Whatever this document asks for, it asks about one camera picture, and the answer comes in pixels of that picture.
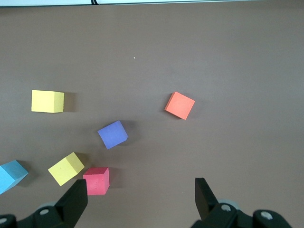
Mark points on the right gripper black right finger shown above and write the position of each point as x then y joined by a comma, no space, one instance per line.
206,204

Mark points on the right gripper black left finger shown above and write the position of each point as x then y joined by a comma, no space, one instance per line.
69,209

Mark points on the yellow foam block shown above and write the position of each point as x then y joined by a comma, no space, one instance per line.
45,101
64,169

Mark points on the red foam block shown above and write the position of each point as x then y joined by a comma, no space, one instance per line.
97,180

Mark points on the light blue foam block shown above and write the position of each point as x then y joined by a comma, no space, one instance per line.
9,177

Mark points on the purple foam block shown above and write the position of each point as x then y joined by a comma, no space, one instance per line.
112,135

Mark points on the orange foam block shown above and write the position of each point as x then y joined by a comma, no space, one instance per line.
179,105

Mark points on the brown table mat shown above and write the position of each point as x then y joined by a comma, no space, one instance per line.
213,71

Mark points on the white table edge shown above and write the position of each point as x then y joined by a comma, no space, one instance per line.
190,2

